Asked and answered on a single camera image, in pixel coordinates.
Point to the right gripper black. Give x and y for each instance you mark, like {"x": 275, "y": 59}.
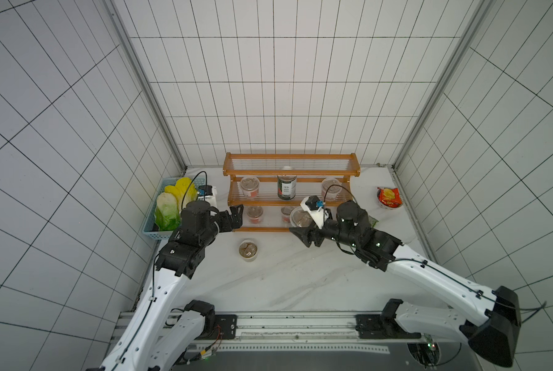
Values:
{"x": 315, "y": 233}

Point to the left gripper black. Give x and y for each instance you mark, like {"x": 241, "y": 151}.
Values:
{"x": 236, "y": 218}

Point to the green label seed jar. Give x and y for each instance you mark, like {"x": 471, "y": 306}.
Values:
{"x": 300, "y": 218}

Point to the yellow label seed jar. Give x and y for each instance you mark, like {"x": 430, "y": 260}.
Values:
{"x": 248, "y": 250}

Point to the dark green tin can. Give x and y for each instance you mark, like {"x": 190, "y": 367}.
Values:
{"x": 286, "y": 186}

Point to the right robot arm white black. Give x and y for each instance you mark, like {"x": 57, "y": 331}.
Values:
{"x": 487, "y": 320}

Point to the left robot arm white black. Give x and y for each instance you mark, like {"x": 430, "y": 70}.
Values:
{"x": 165, "y": 287}

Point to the small red jar bottom left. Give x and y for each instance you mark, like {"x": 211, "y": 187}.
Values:
{"x": 254, "y": 214}

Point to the small red jar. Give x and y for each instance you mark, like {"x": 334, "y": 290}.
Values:
{"x": 254, "y": 214}
{"x": 286, "y": 213}

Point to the small red jar bottom middle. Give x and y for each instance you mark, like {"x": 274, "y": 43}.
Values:
{"x": 286, "y": 213}

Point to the wooden three-tier shelf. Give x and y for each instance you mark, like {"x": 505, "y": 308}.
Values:
{"x": 270, "y": 186}

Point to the yellow white napa cabbage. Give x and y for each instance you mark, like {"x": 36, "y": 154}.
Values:
{"x": 183, "y": 190}

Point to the green white napa cabbage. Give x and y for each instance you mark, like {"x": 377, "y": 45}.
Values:
{"x": 166, "y": 213}

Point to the green snack packet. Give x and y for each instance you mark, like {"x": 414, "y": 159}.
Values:
{"x": 372, "y": 221}

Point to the blue plastic basket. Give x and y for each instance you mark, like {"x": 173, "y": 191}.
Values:
{"x": 150, "y": 229}

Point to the red snack bag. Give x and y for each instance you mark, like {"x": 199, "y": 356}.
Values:
{"x": 389, "y": 198}

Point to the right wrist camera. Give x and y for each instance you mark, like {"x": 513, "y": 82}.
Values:
{"x": 316, "y": 209}

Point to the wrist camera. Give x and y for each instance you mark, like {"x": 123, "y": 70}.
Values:
{"x": 316, "y": 209}
{"x": 207, "y": 193}

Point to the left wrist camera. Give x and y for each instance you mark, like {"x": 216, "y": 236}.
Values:
{"x": 207, "y": 193}

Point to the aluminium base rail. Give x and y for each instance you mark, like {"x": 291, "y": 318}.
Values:
{"x": 306, "y": 331}

